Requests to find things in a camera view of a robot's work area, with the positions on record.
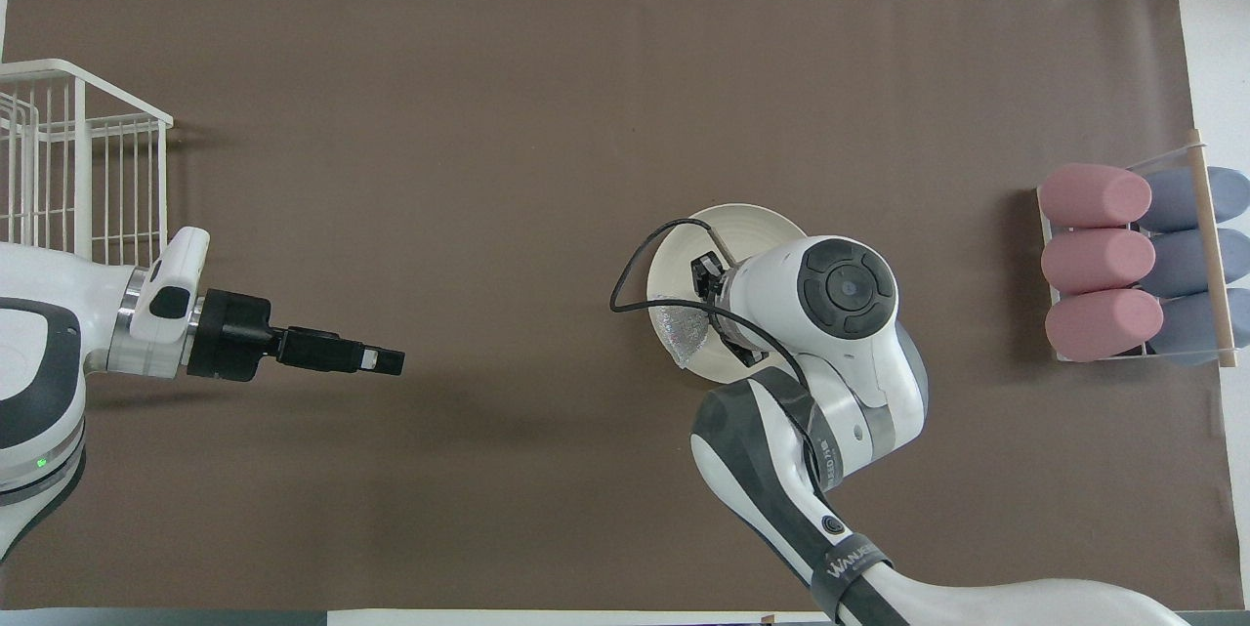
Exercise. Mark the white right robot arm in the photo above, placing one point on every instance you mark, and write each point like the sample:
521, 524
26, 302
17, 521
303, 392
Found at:
859, 382

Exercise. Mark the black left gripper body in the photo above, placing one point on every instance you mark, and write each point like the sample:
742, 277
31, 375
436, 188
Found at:
234, 338

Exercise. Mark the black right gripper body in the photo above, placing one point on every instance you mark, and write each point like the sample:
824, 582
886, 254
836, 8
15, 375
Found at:
708, 276

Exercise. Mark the blue plastic cup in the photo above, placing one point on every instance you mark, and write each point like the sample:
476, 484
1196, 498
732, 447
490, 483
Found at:
1182, 198
1187, 328
1177, 262

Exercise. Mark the cup holder with wooden rod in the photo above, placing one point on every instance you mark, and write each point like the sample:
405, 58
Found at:
1216, 245

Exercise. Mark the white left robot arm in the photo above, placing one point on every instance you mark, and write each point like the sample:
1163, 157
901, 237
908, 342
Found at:
49, 274

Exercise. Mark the brown table mat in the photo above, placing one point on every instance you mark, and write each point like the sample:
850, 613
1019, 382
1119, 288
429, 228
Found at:
488, 167

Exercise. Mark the white round plate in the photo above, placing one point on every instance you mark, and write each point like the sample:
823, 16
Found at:
752, 221

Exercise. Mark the pink plastic cup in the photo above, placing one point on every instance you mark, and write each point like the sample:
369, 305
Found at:
1096, 260
1104, 325
1094, 194

